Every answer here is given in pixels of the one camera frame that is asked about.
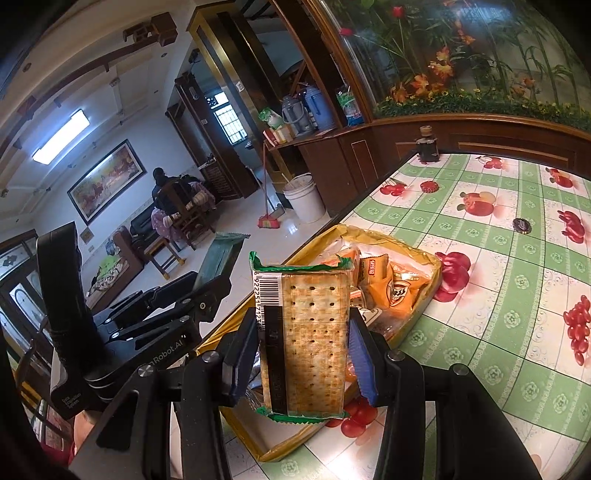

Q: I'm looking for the seated person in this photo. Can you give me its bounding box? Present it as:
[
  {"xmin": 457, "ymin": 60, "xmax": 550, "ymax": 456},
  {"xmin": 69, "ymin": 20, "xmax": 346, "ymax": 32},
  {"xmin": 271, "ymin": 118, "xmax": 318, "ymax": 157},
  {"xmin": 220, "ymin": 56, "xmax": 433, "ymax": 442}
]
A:
[{"xmin": 150, "ymin": 167, "xmax": 217, "ymax": 248}]

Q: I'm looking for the round dark foil chocolate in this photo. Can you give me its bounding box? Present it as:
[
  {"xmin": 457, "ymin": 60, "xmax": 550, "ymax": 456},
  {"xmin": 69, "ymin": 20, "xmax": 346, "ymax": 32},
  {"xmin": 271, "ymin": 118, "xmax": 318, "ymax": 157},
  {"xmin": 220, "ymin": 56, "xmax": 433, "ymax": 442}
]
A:
[{"xmin": 512, "ymin": 218, "xmax": 532, "ymax": 235}]

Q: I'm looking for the orange snack bag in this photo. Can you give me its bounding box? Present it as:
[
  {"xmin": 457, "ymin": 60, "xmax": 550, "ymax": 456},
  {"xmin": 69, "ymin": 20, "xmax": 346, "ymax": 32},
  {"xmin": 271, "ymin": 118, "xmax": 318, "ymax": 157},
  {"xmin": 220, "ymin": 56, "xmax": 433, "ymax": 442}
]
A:
[{"xmin": 368, "ymin": 262, "xmax": 430, "ymax": 319}]

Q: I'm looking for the fruit pattern tablecloth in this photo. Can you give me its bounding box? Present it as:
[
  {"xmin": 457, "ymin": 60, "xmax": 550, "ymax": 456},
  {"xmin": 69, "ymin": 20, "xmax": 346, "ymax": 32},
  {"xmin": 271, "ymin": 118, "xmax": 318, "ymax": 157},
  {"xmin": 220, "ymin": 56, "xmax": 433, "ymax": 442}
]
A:
[{"xmin": 339, "ymin": 153, "xmax": 590, "ymax": 479}]

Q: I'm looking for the red broom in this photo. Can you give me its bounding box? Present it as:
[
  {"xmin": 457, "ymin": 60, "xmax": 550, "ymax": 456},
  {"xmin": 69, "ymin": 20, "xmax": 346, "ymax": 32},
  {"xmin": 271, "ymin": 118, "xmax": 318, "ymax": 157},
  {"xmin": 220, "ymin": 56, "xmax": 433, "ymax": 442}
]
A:
[{"xmin": 257, "ymin": 144, "xmax": 280, "ymax": 230}]

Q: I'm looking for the dark green snack packet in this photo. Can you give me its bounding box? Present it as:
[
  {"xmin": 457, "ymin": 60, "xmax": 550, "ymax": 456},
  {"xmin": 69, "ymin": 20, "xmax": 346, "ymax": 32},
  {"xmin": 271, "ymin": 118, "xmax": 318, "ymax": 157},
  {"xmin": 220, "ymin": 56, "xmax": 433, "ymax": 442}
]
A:
[{"xmin": 192, "ymin": 232, "xmax": 250, "ymax": 290}]

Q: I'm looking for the small dark jar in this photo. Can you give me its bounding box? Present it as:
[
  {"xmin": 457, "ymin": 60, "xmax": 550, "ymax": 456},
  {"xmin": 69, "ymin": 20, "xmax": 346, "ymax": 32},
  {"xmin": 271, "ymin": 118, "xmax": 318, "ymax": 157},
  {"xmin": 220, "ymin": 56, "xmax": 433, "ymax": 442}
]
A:
[{"xmin": 416, "ymin": 125, "xmax": 440, "ymax": 163}]

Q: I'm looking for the person's left hand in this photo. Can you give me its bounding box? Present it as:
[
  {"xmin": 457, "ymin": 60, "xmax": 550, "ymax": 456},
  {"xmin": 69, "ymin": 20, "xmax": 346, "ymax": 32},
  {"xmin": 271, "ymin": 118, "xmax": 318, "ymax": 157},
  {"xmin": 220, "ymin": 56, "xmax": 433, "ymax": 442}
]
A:
[{"xmin": 73, "ymin": 410, "xmax": 101, "ymax": 452}]

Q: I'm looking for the green white snack bag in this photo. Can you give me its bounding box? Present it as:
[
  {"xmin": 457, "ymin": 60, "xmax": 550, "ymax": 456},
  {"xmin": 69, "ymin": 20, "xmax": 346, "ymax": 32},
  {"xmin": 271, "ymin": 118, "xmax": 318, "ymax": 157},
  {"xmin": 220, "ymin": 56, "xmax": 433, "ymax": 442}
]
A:
[{"xmin": 259, "ymin": 107, "xmax": 284, "ymax": 130}]

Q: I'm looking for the yellow snack tray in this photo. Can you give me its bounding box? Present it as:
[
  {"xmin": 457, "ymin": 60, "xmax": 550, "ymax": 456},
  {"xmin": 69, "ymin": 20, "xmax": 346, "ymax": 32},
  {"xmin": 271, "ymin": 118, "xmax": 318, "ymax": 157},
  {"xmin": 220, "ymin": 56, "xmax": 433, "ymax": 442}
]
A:
[{"xmin": 197, "ymin": 224, "xmax": 443, "ymax": 462}]

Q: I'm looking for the orange soda cracker packet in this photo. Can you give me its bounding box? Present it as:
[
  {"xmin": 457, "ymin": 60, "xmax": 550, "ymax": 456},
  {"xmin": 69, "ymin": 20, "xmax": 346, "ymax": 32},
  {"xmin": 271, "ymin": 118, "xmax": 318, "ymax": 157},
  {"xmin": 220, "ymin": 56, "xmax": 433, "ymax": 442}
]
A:
[{"xmin": 320, "ymin": 246, "xmax": 361, "ymax": 287}]

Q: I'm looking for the green soda cracker packet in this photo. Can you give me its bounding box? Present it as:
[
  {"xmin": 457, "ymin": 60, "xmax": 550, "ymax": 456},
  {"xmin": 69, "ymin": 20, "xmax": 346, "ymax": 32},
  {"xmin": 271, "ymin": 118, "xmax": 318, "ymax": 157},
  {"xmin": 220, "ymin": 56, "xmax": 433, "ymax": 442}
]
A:
[{"xmin": 249, "ymin": 252, "xmax": 353, "ymax": 424}]

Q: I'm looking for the white plastic bucket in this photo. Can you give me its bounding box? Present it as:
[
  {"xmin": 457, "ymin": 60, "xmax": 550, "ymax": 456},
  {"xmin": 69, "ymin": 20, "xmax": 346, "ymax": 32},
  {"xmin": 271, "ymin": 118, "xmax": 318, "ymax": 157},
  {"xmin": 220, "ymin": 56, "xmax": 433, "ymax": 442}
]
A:
[{"xmin": 283, "ymin": 173, "xmax": 325, "ymax": 223}]

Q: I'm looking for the green label plastic bottle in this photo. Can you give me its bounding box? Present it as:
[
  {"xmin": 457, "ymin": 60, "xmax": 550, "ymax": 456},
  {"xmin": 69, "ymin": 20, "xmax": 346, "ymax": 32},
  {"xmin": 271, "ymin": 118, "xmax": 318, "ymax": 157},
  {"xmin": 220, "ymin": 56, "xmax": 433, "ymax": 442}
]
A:
[{"xmin": 337, "ymin": 87, "xmax": 363, "ymax": 127}]

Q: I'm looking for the blue thermos jug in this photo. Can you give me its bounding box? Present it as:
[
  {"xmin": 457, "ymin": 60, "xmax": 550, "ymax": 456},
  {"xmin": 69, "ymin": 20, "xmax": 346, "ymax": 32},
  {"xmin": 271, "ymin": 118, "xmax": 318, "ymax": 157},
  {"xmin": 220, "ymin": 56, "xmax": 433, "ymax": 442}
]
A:
[{"xmin": 304, "ymin": 85, "xmax": 335, "ymax": 131}]

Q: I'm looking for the grey water jug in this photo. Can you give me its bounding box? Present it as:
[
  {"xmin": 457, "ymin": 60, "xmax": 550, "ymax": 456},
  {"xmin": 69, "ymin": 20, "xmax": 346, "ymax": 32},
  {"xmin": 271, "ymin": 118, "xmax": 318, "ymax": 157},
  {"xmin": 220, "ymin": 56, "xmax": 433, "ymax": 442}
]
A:
[{"xmin": 281, "ymin": 96, "xmax": 314, "ymax": 137}]

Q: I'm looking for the ceiling fluorescent light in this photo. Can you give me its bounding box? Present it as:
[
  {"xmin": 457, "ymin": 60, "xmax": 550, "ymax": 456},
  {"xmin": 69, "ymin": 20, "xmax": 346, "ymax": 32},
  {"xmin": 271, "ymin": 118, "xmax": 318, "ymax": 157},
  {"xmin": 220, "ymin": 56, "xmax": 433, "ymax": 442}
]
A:
[{"xmin": 32, "ymin": 109, "xmax": 90, "ymax": 165}]

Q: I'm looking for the wooden chair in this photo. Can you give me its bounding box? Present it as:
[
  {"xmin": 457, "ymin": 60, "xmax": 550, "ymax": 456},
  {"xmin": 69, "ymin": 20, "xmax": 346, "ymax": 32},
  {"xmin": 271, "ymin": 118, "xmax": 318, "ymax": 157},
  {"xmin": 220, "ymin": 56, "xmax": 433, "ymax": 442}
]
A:
[{"xmin": 158, "ymin": 179, "xmax": 216, "ymax": 249}]

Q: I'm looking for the framed wall painting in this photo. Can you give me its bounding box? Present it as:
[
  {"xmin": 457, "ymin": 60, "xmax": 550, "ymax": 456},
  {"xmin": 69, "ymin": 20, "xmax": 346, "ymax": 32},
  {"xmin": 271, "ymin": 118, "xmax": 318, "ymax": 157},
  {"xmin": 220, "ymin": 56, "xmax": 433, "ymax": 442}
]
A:
[{"xmin": 67, "ymin": 140, "xmax": 146, "ymax": 226}]

